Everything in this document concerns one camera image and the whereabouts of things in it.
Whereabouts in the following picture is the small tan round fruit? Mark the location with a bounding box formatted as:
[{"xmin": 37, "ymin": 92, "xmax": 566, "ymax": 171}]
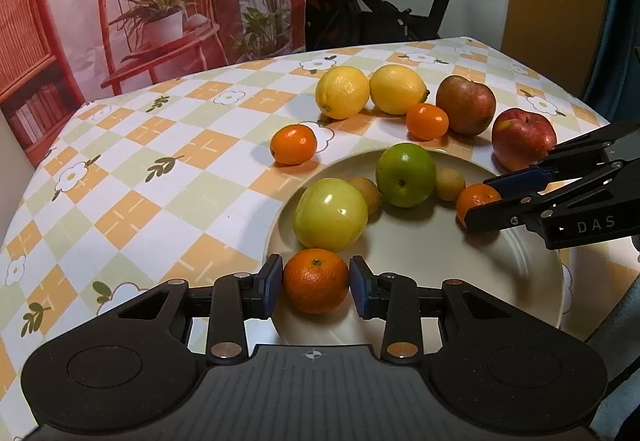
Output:
[{"xmin": 434, "ymin": 168, "xmax": 467, "ymax": 202}]

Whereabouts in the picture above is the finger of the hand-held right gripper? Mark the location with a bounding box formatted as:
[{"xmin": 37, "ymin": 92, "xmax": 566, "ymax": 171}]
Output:
[
  {"xmin": 462, "ymin": 158, "xmax": 640, "ymax": 232},
  {"xmin": 482, "ymin": 120, "xmax": 640, "ymax": 196}
]

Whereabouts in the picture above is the green apple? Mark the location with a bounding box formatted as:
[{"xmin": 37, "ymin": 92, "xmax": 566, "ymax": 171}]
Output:
[{"xmin": 375, "ymin": 144, "xmax": 437, "ymax": 208}]

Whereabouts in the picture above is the beige round plate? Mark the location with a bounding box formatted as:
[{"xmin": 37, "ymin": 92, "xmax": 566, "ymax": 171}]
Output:
[{"xmin": 261, "ymin": 148, "xmax": 573, "ymax": 347}]

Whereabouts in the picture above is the blue curtain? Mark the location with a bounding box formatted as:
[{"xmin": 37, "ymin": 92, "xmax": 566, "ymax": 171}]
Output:
[{"xmin": 580, "ymin": 0, "xmax": 640, "ymax": 122}]

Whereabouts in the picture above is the bright red apple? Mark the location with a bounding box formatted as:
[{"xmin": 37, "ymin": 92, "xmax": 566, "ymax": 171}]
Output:
[{"xmin": 491, "ymin": 108, "xmax": 558, "ymax": 172}]

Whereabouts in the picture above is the small brown round fruit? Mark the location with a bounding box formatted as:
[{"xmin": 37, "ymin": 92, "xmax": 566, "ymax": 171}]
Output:
[{"xmin": 348, "ymin": 176, "xmax": 382, "ymax": 217}]

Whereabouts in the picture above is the orange tangerine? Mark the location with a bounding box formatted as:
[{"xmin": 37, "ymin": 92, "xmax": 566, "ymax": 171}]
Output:
[
  {"xmin": 282, "ymin": 248, "xmax": 350, "ymax": 315},
  {"xmin": 405, "ymin": 103, "xmax": 449, "ymax": 141},
  {"xmin": 455, "ymin": 184, "xmax": 503, "ymax": 228},
  {"xmin": 270, "ymin": 124, "xmax": 318, "ymax": 166}
]

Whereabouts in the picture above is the yellow lemon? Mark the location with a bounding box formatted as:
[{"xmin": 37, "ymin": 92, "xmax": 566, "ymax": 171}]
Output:
[
  {"xmin": 315, "ymin": 66, "xmax": 371, "ymax": 120},
  {"xmin": 369, "ymin": 64, "xmax": 431, "ymax": 115}
]

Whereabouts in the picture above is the yellow-green apple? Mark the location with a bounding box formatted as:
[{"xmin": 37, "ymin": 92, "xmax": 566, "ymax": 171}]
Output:
[{"xmin": 292, "ymin": 178, "xmax": 369, "ymax": 253}]

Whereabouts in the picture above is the dull red-green apple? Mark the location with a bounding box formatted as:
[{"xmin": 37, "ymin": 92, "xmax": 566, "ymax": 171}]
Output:
[{"xmin": 435, "ymin": 75, "xmax": 497, "ymax": 137}]

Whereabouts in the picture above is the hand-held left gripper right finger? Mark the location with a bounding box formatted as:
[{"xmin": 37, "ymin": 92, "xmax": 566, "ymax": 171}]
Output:
[{"xmin": 349, "ymin": 255, "xmax": 533, "ymax": 366}]

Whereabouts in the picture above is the checkered floral tablecloth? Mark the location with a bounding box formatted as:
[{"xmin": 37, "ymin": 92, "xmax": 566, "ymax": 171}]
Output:
[{"xmin": 0, "ymin": 37, "xmax": 613, "ymax": 439}]

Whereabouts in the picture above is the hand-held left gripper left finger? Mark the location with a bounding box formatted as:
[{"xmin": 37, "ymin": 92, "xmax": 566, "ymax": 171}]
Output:
[{"xmin": 100, "ymin": 253, "xmax": 284, "ymax": 366}]

